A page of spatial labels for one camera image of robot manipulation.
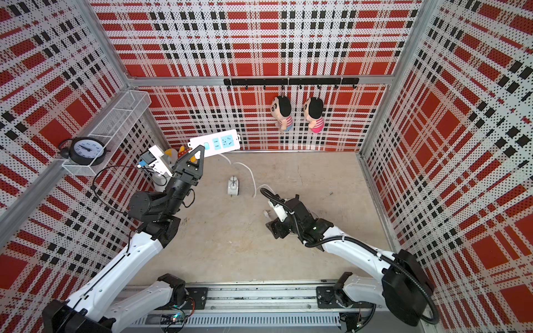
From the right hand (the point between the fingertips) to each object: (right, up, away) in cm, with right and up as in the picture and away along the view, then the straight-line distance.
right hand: (279, 218), depth 81 cm
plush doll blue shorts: (+1, +47, +9) cm, 48 cm away
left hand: (-20, +26, -25) cm, 41 cm away
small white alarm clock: (-22, +12, +14) cm, 28 cm away
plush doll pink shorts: (+16, +48, +12) cm, 52 cm away
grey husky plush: (-56, +14, +15) cm, 59 cm away
